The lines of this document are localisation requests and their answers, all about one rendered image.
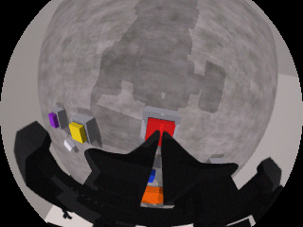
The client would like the purple button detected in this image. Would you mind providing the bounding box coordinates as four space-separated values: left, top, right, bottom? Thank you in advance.
48 107 68 130

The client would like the blue button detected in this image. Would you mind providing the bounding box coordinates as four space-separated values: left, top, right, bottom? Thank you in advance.
149 158 160 183

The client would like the yellow button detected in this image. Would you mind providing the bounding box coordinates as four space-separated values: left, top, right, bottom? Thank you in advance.
68 113 98 145

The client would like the red button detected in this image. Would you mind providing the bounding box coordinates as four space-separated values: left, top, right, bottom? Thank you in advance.
139 106 182 147

